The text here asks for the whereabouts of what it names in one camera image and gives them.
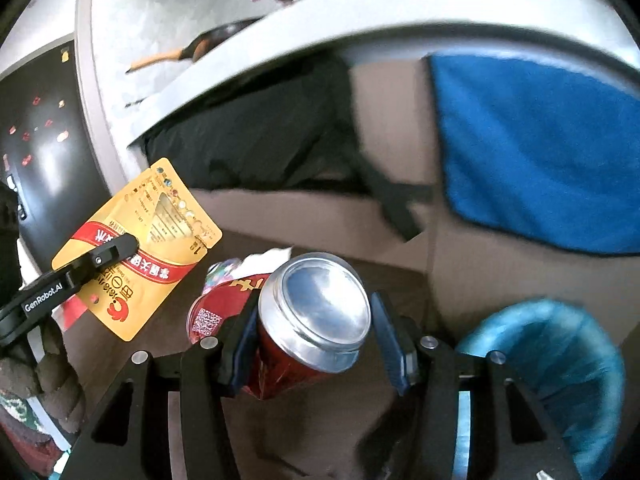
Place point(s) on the person's patterned clothing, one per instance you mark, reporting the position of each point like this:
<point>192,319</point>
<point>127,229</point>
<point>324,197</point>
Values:
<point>20,430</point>

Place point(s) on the red drink can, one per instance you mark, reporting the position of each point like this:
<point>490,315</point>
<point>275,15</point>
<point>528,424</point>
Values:
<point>310,310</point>

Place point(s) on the cardboard box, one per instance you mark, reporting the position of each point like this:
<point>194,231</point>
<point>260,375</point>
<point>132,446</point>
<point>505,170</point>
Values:
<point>390,110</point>

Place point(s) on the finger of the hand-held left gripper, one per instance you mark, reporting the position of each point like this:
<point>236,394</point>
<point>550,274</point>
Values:
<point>107,252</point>

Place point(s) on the black cloth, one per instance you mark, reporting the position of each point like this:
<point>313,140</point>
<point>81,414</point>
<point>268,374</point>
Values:
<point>260,130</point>

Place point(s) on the frying pan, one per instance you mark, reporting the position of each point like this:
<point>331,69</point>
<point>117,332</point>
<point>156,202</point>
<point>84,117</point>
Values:
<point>215,37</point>

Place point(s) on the pink cartoon packet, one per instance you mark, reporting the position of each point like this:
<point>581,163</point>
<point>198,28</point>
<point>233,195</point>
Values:
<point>222,270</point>

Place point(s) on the red paper cup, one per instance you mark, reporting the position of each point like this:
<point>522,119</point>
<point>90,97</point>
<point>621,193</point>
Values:
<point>215,310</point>

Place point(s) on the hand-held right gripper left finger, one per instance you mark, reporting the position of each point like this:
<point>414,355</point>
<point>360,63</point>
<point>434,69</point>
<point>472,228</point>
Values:
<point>246,340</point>

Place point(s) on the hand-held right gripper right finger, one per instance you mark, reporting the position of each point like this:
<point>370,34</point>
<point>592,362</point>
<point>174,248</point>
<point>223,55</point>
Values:
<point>387,345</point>

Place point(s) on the yellow packet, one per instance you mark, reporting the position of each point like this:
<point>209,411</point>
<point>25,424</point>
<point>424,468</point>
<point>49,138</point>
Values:
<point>165,220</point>

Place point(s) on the blue cloth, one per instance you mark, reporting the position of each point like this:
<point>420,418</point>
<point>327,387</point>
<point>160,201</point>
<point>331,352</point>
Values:
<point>540,150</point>

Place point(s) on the white tissue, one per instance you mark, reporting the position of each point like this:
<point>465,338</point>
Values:
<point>265,260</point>

